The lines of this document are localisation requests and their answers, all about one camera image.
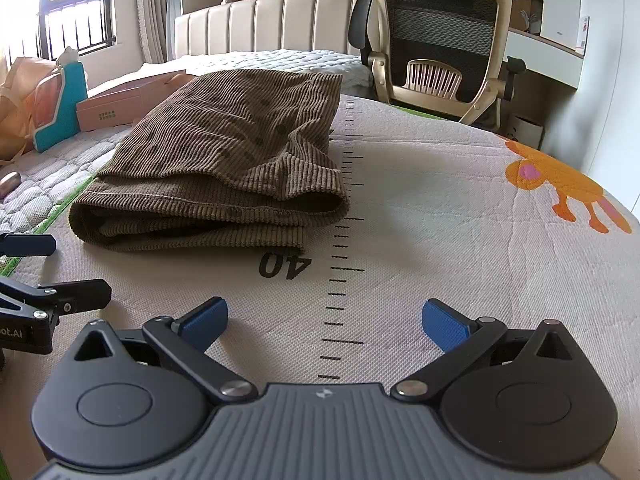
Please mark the white desk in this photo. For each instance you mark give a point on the white desk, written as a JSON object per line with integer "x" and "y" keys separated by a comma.
{"x": 540, "y": 60}

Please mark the white wardrobe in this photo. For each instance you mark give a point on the white wardrobe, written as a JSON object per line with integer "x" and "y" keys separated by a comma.
{"x": 610, "y": 110}

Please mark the beige mesh office chair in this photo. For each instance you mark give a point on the beige mesh office chair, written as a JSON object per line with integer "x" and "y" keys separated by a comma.
{"x": 440, "y": 25}

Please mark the pink flat box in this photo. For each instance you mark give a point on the pink flat box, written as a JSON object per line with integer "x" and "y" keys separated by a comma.
{"x": 115, "y": 105}

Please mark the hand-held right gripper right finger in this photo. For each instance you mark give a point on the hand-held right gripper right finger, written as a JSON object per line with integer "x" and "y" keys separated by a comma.
{"x": 447, "y": 325}

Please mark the beige upholstered bed headboard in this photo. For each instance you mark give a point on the beige upholstered bed headboard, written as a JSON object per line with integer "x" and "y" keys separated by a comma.
{"x": 270, "y": 25}

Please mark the printed cartoon play mat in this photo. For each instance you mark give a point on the printed cartoon play mat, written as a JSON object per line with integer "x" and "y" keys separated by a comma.
{"x": 425, "y": 220}

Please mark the window with black grille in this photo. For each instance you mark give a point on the window with black grille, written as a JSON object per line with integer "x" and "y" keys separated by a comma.
{"x": 75, "y": 25}

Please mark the orange tote bag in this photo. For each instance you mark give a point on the orange tote bag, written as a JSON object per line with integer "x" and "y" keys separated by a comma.
{"x": 20, "y": 95}

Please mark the beige curtain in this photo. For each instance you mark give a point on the beige curtain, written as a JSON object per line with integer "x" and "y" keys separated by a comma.
{"x": 150, "y": 10}

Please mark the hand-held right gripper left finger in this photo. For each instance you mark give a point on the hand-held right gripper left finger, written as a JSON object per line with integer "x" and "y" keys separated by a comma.
{"x": 202, "y": 322}

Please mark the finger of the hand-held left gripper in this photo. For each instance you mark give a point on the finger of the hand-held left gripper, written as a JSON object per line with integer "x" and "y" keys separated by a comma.
{"x": 80, "y": 292}
{"x": 30, "y": 245}

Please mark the pink metallic cylinder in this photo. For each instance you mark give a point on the pink metallic cylinder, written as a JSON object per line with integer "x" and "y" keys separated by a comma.
{"x": 9, "y": 182}

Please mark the teal cardboard stand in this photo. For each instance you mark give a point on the teal cardboard stand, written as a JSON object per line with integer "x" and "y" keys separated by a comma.
{"x": 65, "y": 110}

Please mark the small white box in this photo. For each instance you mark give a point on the small white box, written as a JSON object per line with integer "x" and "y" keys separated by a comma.
{"x": 527, "y": 132}

